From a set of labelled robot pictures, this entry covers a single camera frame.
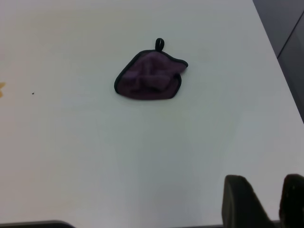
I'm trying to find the purple cloth with black trim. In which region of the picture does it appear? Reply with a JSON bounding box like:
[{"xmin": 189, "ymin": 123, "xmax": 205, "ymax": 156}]
[{"xmin": 114, "ymin": 38, "xmax": 189, "ymax": 100}]

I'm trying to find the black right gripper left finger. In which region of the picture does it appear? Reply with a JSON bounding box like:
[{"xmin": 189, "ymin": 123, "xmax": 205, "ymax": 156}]
[{"xmin": 222, "ymin": 174, "xmax": 276, "ymax": 228}]

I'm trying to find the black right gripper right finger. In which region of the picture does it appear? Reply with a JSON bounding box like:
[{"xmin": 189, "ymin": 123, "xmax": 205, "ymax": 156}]
[{"xmin": 279, "ymin": 174, "xmax": 304, "ymax": 228}]

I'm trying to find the black equipment base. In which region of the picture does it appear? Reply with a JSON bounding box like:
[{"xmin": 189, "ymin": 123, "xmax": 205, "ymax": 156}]
[{"xmin": 0, "ymin": 220, "xmax": 72, "ymax": 228}]

